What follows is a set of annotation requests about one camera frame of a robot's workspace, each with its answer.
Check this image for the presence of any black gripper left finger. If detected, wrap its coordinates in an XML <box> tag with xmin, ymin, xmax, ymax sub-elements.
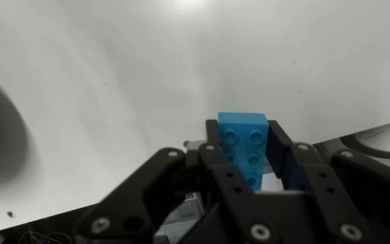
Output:
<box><xmin>75</xmin><ymin>120</ymin><xmax>278</xmax><ymax>244</ymax></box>

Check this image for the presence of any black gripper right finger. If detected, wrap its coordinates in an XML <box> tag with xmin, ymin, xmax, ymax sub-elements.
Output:
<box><xmin>267</xmin><ymin>120</ymin><xmax>390</xmax><ymax>244</ymax></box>

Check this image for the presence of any blue toy block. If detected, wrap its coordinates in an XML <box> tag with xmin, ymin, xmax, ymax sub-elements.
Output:
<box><xmin>217</xmin><ymin>112</ymin><xmax>271</xmax><ymax>194</ymax></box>

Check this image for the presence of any white shelf table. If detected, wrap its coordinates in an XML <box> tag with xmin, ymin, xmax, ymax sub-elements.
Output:
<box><xmin>0</xmin><ymin>0</ymin><xmax>390</xmax><ymax>236</ymax></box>

